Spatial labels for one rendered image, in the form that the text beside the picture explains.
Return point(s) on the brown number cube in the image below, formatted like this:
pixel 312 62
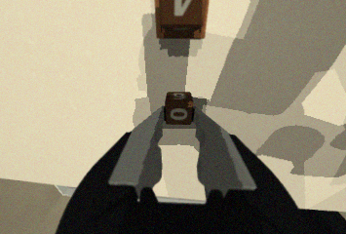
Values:
pixel 182 15
pixel 179 107

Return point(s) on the brown wooden tray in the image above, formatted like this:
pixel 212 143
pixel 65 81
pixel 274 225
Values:
pixel 162 33

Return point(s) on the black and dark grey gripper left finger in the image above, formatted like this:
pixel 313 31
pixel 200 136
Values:
pixel 133 162

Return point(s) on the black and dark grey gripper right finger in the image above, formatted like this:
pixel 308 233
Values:
pixel 226 164

